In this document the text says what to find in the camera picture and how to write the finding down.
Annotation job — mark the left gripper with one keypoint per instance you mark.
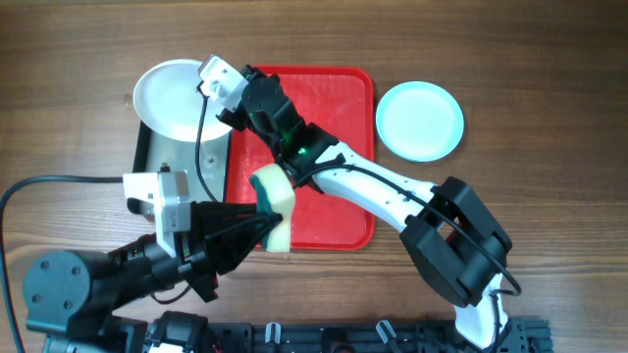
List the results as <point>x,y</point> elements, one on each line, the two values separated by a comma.
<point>222,230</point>

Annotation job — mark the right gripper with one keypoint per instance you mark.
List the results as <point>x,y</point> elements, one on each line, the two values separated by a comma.
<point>233,121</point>

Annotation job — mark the green yellow sponge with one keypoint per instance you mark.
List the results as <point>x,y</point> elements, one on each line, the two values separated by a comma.
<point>275,195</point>

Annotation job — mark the white round plate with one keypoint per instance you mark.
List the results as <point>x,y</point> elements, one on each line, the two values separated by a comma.
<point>168,100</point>

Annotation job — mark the teal plate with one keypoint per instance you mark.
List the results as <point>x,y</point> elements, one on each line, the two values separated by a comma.
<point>419,121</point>

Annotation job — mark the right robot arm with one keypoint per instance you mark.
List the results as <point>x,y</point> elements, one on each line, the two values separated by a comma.
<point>454,241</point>

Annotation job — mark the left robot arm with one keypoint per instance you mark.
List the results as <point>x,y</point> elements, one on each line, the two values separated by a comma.
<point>71,295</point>

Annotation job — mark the black tray with water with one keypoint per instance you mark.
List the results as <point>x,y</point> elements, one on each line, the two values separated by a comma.
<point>154,150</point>

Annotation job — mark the red plastic tray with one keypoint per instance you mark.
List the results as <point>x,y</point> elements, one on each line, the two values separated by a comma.
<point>341,101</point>

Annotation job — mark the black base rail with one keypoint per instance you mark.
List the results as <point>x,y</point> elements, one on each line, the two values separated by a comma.
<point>343,338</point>

